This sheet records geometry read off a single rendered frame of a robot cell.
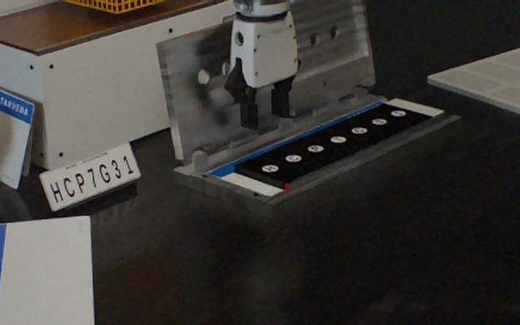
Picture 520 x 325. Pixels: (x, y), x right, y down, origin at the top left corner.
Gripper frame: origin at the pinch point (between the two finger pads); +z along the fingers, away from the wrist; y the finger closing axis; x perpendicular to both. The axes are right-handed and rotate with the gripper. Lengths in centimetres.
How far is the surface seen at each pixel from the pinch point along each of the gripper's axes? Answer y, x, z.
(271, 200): -13.4, -13.8, 5.9
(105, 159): -22.6, 10.4, 3.3
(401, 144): 14.3, -14.9, 5.8
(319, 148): 3.3, -7.9, 4.9
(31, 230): -48.5, -8.5, -0.8
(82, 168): -26.8, 10.3, 3.4
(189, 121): -11.9, 3.7, -1.0
